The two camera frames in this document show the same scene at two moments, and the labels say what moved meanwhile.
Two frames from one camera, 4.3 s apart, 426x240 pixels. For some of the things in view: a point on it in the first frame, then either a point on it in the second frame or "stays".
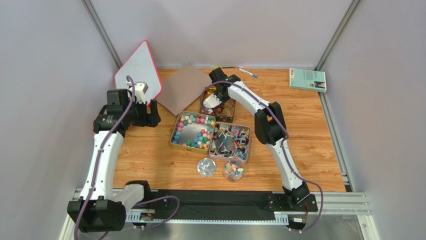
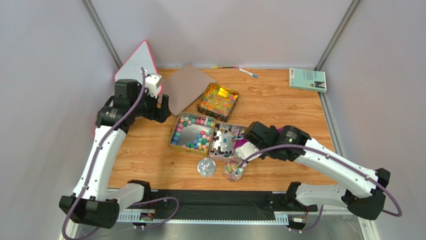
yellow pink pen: [218, 67] stays
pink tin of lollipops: [229, 140] stays
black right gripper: [215, 107] to [239, 163]
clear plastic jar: [234, 169] stays
